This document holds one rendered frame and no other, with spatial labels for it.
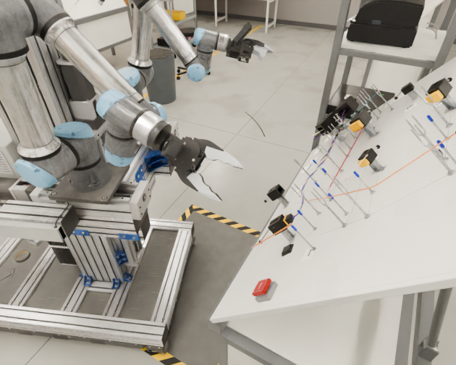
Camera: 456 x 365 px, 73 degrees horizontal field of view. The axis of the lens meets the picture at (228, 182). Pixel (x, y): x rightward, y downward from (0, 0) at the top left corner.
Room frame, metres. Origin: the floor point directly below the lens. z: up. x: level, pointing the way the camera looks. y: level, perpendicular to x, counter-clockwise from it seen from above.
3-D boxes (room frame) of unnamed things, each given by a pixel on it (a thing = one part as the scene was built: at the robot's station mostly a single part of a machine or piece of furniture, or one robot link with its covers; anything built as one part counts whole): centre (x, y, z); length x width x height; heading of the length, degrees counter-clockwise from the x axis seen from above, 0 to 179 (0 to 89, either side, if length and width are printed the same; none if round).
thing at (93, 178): (0.91, 0.52, 1.21); 0.15 x 0.15 x 0.10
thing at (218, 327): (1.02, -0.24, 0.83); 1.18 x 0.05 x 0.06; 151
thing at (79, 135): (0.91, 0.53, 1.33); 0.13 x 0.12 x 0.14; 159
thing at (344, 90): (1.71, -0.79, 1.09); 0.35 x 0.33 x 0.07; 151
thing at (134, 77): (1.41, 0.47, 1.33); 0.13 x 0.12 x 0.14; 172
